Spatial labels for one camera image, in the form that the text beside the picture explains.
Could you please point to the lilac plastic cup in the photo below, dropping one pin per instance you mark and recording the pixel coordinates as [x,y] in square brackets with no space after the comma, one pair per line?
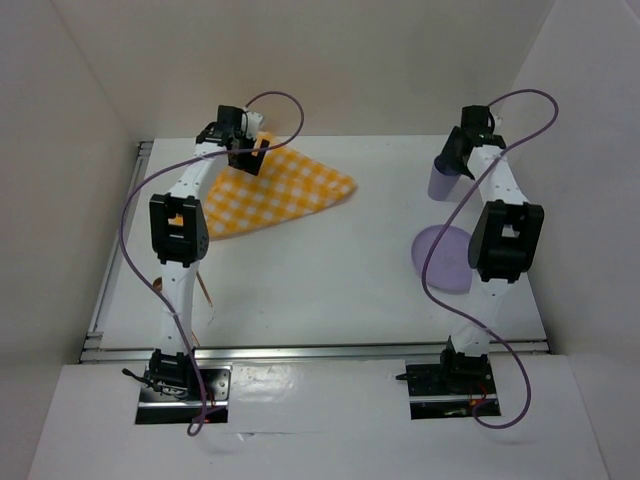
[442,180]

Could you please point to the aluminium front rail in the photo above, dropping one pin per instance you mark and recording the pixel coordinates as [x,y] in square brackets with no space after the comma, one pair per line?
[93,354]

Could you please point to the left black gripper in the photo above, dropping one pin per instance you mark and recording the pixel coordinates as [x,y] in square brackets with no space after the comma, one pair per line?
[250,164]

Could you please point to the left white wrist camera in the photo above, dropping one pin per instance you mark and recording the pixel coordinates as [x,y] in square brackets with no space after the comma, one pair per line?
[251,124]

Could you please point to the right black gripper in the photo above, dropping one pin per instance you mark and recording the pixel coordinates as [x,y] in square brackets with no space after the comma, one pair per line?
[448,155]

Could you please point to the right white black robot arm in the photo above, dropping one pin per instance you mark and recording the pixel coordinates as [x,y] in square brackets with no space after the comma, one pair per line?
[505,238]

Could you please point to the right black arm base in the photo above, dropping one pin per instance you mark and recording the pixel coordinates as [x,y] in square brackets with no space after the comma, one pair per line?
[451,388]

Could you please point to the copper spoon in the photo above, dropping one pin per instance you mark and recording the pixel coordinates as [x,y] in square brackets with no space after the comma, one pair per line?
[157,285]

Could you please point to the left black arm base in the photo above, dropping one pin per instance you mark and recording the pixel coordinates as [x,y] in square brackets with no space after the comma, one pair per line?
[170,392]

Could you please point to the yellow white checkered cloth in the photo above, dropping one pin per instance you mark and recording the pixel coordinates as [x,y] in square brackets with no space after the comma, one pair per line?
[290,185]

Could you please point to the copper fork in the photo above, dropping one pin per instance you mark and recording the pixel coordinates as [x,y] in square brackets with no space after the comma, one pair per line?
[204,289]

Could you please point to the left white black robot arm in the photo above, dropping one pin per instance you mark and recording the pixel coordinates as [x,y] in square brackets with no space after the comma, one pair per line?
[179,232]

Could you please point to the lilac plastic plate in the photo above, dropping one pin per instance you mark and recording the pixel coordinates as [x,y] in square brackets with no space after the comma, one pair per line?
[448,269]

